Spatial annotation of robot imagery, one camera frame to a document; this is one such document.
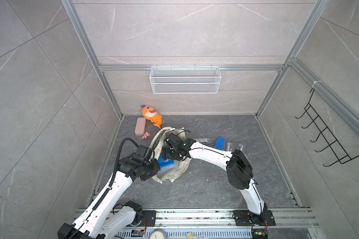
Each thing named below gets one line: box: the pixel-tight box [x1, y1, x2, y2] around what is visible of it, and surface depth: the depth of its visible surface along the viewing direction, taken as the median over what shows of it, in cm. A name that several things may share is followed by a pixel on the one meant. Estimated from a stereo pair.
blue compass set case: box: [213, 136, 225, 151], surface depth 105 cm
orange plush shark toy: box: [141, 104, 163, 129], surface depth 113 cm
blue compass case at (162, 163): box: [157, 153, 176, 169], surface depth 90 cm
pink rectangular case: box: [134, 117, 147, 136], surface depth 113 cm
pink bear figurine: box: [141, 131, 152, 140], surface depth 106 cm
